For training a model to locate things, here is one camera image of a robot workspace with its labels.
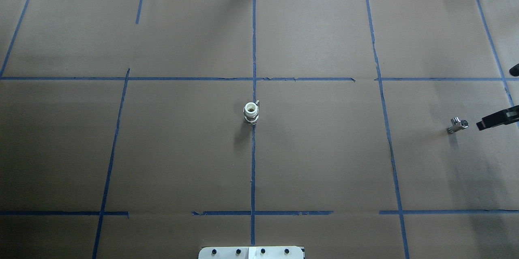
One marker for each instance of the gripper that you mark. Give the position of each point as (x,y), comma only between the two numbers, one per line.
(499,118)

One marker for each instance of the chrome tee pipe fitting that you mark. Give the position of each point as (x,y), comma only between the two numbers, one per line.
(457,124)

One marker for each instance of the white PPR valve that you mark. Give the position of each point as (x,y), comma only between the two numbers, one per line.
(251,112)

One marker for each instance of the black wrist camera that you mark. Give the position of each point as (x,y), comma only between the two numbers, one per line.
(514,71)

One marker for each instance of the white mounting post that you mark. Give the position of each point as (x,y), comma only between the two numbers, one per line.
(252,252)

